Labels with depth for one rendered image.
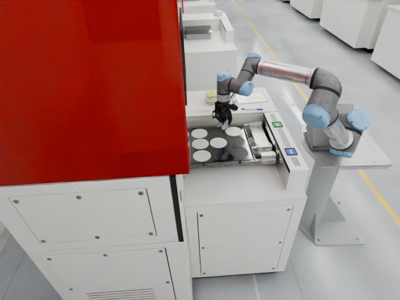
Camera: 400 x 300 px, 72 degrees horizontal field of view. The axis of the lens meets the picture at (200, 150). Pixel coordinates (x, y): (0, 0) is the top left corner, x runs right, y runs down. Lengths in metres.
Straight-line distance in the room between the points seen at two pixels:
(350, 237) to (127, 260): 1.71
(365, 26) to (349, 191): 3.82
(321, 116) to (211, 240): 0.90
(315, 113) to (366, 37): 4.97
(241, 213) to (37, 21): 1.18
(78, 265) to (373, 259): 1.96
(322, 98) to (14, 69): 1.08
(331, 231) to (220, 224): 1.16
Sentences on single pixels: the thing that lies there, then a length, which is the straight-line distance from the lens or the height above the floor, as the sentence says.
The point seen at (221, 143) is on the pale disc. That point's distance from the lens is 1.64.
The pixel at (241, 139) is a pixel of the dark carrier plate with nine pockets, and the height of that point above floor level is 0.90.
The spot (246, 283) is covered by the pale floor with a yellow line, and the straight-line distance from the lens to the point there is 2.11.
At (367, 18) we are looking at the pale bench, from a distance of 6.04.
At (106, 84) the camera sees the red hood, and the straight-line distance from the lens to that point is 0.80.
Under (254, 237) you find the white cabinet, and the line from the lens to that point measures 1.69.
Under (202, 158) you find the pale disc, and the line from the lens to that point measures 1.53.
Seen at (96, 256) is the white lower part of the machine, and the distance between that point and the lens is 1.42.
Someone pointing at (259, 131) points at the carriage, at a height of 0.88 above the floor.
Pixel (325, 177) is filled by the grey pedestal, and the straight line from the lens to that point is 2.01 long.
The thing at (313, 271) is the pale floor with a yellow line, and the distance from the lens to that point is 2.25.
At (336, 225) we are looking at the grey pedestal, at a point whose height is 0.01.
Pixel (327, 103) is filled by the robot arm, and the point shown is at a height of 1.32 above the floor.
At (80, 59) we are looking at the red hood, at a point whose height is 1.65.
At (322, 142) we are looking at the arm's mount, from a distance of 1.81.
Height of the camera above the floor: 1.90
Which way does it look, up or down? 39 degrees down
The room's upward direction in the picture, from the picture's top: 3 degrees counter-clockwise
